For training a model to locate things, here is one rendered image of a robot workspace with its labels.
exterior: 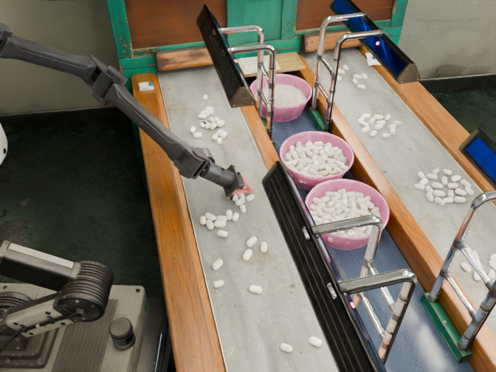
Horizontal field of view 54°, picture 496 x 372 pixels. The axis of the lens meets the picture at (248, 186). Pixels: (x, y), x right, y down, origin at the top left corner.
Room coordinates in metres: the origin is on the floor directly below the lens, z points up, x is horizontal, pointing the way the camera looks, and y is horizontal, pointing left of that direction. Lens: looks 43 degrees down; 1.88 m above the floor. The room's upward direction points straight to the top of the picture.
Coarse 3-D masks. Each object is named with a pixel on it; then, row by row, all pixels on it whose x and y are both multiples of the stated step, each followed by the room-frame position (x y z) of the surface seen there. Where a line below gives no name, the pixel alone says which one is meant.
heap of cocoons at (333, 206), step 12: (336, 192) 1.19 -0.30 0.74; (348, 192) 1.19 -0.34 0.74; (312, 204) 1.13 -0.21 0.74; (324, 204) 1.13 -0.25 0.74; (336, 204) 1.13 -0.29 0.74; (348, 204) 1.14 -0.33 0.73; (360, 204) 1.14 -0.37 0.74; (372, 204) 1.13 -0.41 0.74; (312, 216) 1.08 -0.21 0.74; (324, 216) 1.08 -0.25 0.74; (336, 216) 1.08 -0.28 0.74; (348, 216) 1.08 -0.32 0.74; (360, 228) 1.03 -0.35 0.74
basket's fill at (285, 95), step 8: (264, 88) 1.87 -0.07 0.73; (280, 88) 1.88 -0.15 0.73; (288, 88) 1.86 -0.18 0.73; (296, 88) 1.87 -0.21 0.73; (256, 96) 1.81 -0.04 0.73; (264, 96) 1.80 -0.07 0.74; (280, 96) 1.80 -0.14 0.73; (288, 96) 1.80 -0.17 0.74; (296, 96) 1.79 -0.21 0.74; (304, 96) 1.81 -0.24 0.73; (280, 104) 1.74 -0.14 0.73; (288, 104) 1.74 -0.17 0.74; (296, 104) 1.74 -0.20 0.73
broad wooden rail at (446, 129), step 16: (400, 96) 1.78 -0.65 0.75; (416, 96) 1.75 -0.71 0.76; (432, 96) 1.75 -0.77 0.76; (416, 112) 1.64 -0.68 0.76; (432, 112) 1.63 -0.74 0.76; (448, 112) 1.63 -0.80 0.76; (432, 128) 1.53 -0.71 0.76; (448, 128) 1.52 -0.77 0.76; (448, 144) 1.43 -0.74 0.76; (464, 160) 1.33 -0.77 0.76; (480, 176) 1.25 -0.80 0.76
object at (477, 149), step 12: (480, 132) 1.04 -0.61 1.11; (468, 144) 1.03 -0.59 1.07; (480, 144) 1.01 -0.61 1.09; (492, 144) 0.99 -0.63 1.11; (468, 156) 1.00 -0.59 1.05; (480, 156) 0.98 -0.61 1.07; (492, 156) 0.96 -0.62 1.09; (480, 168) 0.95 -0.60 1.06; (492, 168) 0.93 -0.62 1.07; (492, 180) 0.90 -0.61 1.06
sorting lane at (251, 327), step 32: (192, 96) 1.79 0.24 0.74; (224, 96) 1.79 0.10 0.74; (224, 128) 1.56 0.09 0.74; (224, 160) 1.36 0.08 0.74; (256, 160) 1.36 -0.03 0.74; (192, 192) 1.19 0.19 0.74; (256, 192) 1.19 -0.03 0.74; (256, 224) 1.05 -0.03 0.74; (224, 256) 0.92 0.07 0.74; (256, 256) 0.92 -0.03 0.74; (288, 256) 0.92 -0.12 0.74; (224, 288) 0.81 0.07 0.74; (288, 288) 0.81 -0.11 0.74; (224, 320) 0.70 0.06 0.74; (256, 320) 0.70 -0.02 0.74; (288, 320) 0.70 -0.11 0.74; (224, 352) 0.61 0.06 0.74; (256, 352) 0.61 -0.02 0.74; (288, 352) 0.61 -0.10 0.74; (320, 352) 0.61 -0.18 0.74
